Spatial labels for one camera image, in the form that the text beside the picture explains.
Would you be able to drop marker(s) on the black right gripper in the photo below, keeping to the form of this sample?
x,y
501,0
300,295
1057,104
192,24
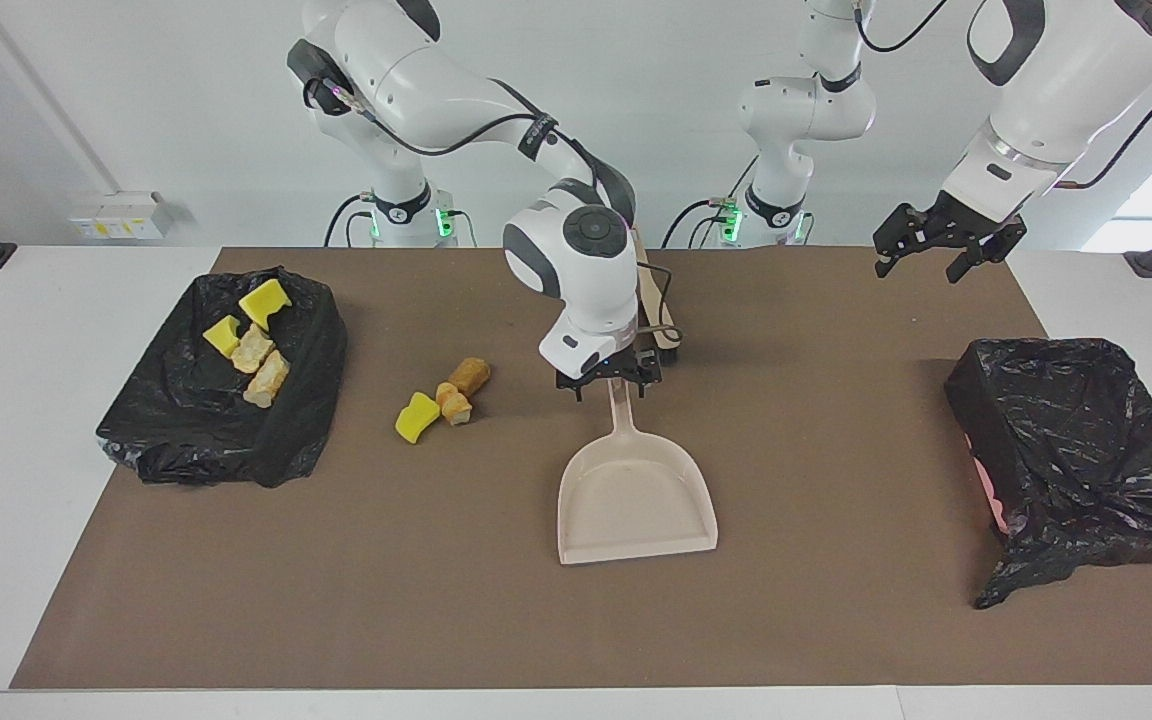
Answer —
x,y
626,365

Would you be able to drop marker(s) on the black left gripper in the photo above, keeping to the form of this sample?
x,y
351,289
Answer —
x,y
956,225

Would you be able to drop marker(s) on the beige brush black bristles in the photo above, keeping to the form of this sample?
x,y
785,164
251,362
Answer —
x,y
656,310

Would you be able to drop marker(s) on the beige plastic dustpan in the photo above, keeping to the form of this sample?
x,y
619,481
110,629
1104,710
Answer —
x,y
636,500

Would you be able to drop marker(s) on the brown round bread roll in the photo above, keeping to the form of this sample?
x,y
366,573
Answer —
x,y
470,375

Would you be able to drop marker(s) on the sliced bread crust piece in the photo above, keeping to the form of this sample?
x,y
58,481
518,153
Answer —
x,y
454,405

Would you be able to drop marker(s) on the yellow curved sponge piece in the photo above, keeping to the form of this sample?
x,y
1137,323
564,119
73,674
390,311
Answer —
x,y
418,418

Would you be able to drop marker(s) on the striped croissant bread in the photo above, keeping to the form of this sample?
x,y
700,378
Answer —
x,y
268,378

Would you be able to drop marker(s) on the yellow notched sponge piece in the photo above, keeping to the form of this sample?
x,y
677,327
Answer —
x,y
264,300

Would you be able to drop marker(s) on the small pale bread chunk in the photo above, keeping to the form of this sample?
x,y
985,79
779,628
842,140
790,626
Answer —
x,y
253,350

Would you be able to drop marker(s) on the green yellow sponge piece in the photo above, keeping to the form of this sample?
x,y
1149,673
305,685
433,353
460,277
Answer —
x,y
223,337

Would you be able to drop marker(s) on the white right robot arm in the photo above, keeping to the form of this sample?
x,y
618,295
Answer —
x,y
586,260

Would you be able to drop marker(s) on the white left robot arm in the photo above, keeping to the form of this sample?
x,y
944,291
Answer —
x,y
1066,90

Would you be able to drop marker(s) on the pink plastic bin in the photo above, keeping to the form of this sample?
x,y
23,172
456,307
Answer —
x,y
988,490

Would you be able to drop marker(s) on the black bag over pink bin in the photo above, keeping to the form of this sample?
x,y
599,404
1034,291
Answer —
x,y
1086,440

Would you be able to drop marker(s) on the black trash bag bin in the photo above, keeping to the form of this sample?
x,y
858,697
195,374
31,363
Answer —
x,y
186,430

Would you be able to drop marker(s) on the brown table mat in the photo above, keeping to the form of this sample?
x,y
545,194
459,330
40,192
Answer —
x,y
436,600

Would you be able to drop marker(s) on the white wall socket box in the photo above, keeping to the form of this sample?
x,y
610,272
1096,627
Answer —
x,y
121,218

